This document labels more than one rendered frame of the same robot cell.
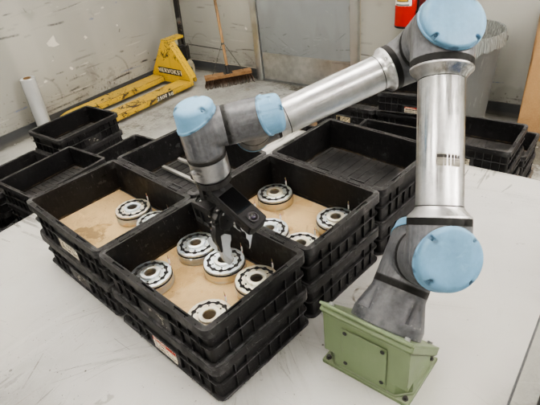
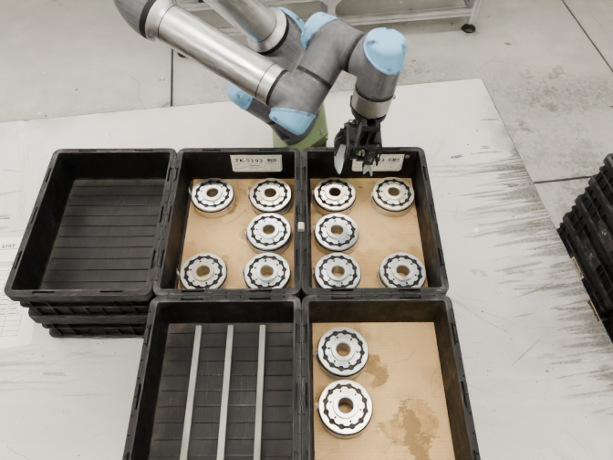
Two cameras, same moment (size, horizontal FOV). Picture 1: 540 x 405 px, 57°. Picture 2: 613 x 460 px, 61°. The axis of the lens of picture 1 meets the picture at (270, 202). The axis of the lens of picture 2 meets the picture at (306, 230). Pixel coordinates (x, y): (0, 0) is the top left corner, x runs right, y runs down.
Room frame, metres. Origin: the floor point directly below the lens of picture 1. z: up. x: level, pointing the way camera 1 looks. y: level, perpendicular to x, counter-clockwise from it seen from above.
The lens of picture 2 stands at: (1.49, 0.53, 1.86)
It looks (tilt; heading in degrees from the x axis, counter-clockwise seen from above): 56 degrees down; 223
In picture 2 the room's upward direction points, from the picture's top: straight up
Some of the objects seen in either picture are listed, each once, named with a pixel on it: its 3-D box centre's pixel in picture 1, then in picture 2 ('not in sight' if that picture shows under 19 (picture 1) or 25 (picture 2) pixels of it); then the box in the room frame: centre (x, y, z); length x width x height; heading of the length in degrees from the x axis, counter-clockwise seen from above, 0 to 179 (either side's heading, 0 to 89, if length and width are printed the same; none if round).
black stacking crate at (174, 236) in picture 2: (287, 214); (236, 229); (1.11, -0.04, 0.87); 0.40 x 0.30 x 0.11; 43
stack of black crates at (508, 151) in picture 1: (467, 173); not in sight; (1.99, -0.94, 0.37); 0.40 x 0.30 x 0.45; 50
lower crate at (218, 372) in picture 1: (210, 306); not in sight; (0.90, 0.18, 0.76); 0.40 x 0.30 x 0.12; 43
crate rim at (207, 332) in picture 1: (198, 256); (368, 215); (0.90, 0.18, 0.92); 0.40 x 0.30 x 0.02; 43
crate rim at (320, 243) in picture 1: (285, 198); (233, 216); (1.11, -0.04, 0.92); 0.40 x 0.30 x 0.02; 43
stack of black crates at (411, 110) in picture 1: (418, 124); not in sight; (2.56, -0.89, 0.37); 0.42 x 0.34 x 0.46; 50
